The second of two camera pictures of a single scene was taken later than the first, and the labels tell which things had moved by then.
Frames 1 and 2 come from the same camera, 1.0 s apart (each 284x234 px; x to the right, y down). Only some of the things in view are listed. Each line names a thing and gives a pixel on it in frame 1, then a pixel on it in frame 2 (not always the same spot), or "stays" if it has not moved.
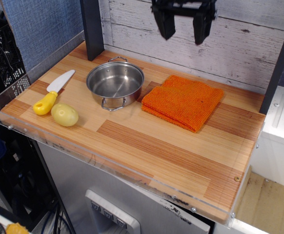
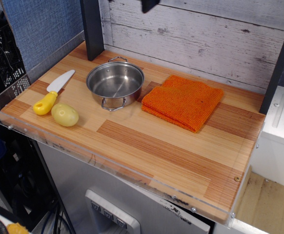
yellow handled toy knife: (44, 106) stays
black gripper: (204, 12) to (148, 5)
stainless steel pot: (116, 83) stays
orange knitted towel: (185, 101) stays
